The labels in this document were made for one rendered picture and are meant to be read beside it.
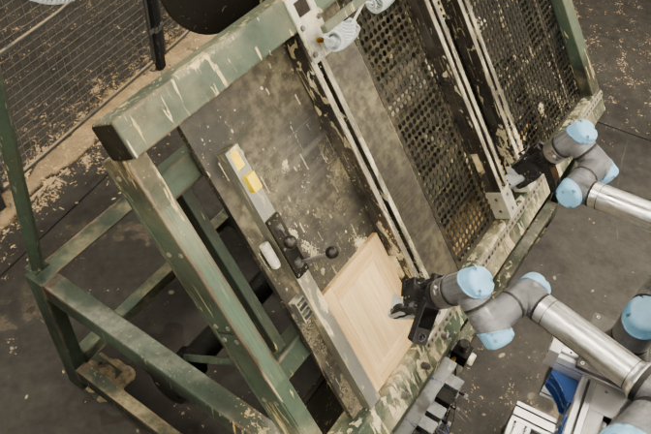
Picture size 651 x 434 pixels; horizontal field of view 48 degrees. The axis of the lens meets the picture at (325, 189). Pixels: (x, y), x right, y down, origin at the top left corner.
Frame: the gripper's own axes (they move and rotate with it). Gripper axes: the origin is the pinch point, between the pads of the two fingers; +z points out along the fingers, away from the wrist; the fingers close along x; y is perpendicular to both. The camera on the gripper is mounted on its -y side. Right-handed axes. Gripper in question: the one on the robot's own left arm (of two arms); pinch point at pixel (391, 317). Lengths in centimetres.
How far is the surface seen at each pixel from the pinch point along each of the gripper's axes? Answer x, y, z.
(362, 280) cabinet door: -7.9, 18.8, 28.8
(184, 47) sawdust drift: 6, 230, 255
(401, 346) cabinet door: -31, 5, 40
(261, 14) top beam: 54, 66, -12
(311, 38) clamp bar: 37, 68, -8
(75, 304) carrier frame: 60, 12, 110
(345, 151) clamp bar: 12, 50, 12
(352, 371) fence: -9.3, -8.4, 33.2
